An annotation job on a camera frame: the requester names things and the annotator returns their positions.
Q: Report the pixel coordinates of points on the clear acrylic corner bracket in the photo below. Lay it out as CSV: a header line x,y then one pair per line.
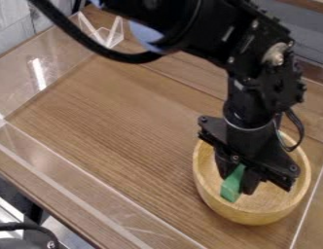
x,y
109,37

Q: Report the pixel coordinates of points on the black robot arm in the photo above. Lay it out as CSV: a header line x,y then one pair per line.
x,y
235,35

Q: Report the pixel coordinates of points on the green rectangular block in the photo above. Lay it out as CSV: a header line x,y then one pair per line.
x,y
232,188

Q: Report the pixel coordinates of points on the light brown wooden bowl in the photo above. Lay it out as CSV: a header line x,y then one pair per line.
x,y
268,205

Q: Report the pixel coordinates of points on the black metal mount with screw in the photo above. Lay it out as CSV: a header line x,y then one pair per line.
x,y
38,237

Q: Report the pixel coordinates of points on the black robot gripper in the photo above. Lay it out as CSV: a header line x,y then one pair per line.
x,y
244,141

